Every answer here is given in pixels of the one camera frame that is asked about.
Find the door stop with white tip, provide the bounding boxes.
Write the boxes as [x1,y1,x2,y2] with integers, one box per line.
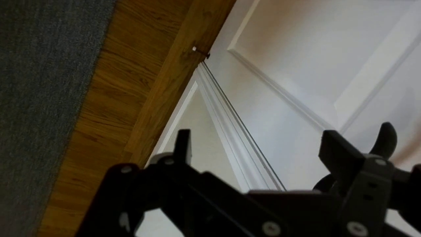
[190,43,212,60]

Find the grey rug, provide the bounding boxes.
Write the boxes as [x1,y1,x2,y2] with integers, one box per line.
[0,0,119,237]

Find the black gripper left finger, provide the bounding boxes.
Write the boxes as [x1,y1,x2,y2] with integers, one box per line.
[75,127,284,237]

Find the white baseboard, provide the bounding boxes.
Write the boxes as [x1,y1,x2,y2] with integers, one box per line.
[146,77,200,164]

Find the white panelled door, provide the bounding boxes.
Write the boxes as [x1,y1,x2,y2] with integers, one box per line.
[204,0,421,237]

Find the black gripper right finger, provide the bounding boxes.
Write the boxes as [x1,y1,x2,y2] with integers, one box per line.
[317,129,421,237]

